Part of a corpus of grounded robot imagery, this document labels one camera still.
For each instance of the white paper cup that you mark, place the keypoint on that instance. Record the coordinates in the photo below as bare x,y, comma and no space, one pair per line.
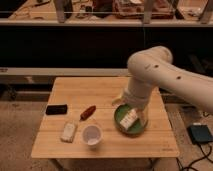
92,136

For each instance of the wooden workbench shelf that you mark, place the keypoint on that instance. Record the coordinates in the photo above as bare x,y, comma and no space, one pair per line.
109,13

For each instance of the red sausage-like object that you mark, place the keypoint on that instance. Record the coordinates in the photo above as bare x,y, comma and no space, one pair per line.
87,113

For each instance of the green bowl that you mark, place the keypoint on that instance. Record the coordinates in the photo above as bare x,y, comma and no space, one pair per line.
136,129

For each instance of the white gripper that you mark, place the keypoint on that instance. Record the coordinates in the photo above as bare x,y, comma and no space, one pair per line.
134,101

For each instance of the white bottle in bowl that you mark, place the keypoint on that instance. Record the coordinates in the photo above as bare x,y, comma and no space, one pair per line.
129,119

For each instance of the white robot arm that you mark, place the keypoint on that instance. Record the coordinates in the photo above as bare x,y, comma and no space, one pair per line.
152,68

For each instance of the light wooden table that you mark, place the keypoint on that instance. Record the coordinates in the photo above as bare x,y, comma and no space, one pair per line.
79,93

